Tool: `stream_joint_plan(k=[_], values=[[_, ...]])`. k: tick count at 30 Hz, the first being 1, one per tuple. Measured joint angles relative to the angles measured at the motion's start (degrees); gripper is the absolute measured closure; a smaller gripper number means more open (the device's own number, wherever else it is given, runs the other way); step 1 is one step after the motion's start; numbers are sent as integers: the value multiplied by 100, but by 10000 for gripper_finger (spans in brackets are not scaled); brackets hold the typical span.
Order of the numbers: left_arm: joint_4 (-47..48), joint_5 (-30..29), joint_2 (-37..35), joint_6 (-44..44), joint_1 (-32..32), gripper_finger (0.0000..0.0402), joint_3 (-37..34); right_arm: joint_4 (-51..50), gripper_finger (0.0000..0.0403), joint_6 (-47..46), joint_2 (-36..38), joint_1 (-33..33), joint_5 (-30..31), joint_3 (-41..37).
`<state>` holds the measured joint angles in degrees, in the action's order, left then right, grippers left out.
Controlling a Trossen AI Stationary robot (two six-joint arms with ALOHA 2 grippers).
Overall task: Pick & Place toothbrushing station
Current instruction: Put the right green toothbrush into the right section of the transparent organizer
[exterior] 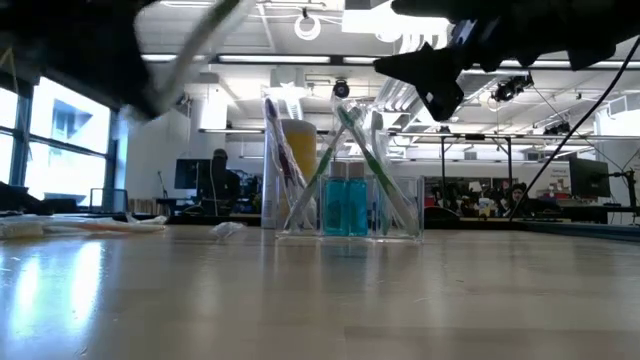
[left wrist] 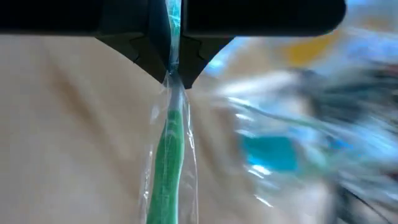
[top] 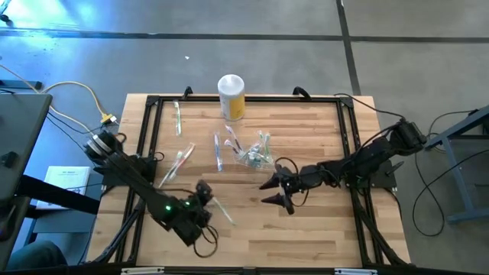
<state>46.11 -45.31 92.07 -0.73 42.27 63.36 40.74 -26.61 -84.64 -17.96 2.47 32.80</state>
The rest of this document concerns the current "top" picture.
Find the black knob on desk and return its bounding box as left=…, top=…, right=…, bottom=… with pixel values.
left=1, top=151, right=19, bottom=168

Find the orange toothbrush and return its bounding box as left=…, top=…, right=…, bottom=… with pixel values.
left=164, top=142, right=196, bottom=184

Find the white yellow wipes canister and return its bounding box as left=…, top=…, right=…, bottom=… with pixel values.
left=217, top=73, right=246, bottom=122

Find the black aluminium table frame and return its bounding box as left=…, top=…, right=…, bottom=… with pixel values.
left=89, top=93, right=412, bottom=275

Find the blue-grey metal table frame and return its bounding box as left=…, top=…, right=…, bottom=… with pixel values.
left=422, top=105, right=489, bottom=225

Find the black floor cable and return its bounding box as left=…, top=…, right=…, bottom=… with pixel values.
left=411, top=108, right=489, bottom=238

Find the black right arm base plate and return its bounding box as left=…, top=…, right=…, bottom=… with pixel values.
left=342, top=158, right=405, bottom=190

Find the grey desk shelf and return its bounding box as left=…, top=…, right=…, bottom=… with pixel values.
left=17, top=217, right=96, bottom=268

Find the blue toothbrush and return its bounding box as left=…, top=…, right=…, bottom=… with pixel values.
left=212, top=131, right=224, bottom=173

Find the silver metal bracket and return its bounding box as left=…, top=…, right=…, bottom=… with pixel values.
left=121, top=267, right=165, bottom=275
left=334, top=268, right=379, bottom=275

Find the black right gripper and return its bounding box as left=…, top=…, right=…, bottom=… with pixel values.
left=259, top=163, right=333, bottom=215

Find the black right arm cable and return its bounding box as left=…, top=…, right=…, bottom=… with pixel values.
left=333, top=92, right=405, bottom=119

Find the dark grey desk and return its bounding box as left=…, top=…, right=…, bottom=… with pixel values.
left=0, top=92, right=101, bottom=275

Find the yellow cable with plug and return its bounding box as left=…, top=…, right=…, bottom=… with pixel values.
left=0, top=63, right=118, bottom=134

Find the black floor bar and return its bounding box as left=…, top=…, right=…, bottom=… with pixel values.
left=0, top=79, right=44, bottom=91

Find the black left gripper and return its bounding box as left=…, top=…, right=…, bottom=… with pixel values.
left=173, top=181, right=217, bottom=246

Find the purple white toothbrush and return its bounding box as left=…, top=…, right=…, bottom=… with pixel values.
left=212, top=196, right=237, bottom=226

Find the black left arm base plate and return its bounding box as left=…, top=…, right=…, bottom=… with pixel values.
left=93, top=166, right=156, bottom=188

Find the person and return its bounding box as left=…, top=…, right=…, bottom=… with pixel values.
left=6, top=240, right=69, bottom=271

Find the white booklet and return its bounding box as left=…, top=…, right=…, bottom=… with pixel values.
left=36, top=165, right=92, bottom=210

